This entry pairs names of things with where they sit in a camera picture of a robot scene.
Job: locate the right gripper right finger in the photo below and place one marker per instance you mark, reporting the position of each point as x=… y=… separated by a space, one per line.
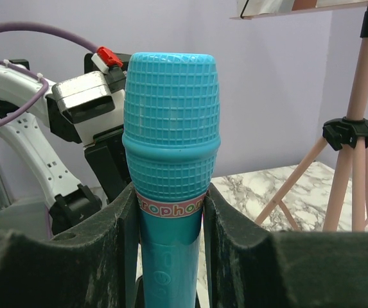
x=248 y=266

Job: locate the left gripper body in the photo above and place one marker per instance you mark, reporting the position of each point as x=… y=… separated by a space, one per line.
x=106 y=155

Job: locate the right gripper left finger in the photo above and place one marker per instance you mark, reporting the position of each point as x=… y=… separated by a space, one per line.
x=93 y=264

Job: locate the blue plastic recorder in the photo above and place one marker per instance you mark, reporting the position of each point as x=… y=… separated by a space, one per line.
x=171 y=138

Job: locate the pink folding music stand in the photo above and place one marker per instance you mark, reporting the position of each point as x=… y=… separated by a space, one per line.
x=348 y=136

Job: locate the printed sheet music page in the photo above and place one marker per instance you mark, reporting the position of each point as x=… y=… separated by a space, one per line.
x=260 y=8

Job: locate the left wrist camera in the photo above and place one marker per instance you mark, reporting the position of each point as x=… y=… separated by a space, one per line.
x=93 y=102

